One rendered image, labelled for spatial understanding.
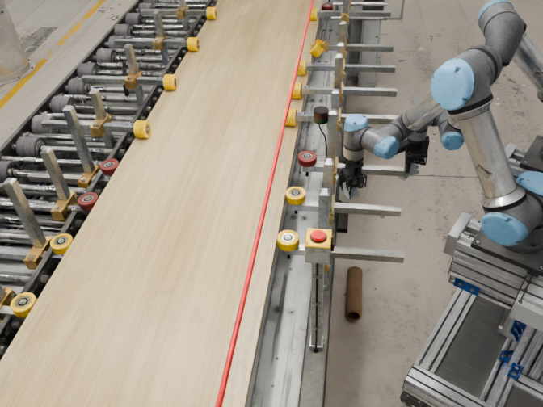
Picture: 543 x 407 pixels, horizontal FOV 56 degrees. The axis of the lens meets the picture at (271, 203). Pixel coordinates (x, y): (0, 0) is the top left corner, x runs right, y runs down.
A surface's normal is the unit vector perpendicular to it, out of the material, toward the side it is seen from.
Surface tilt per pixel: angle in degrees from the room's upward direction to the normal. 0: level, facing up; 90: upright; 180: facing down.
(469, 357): 0
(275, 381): 0
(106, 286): 0
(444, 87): 84
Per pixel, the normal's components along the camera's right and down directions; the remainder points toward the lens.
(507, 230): -0.66, 0.59
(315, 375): -0.05, -0.75
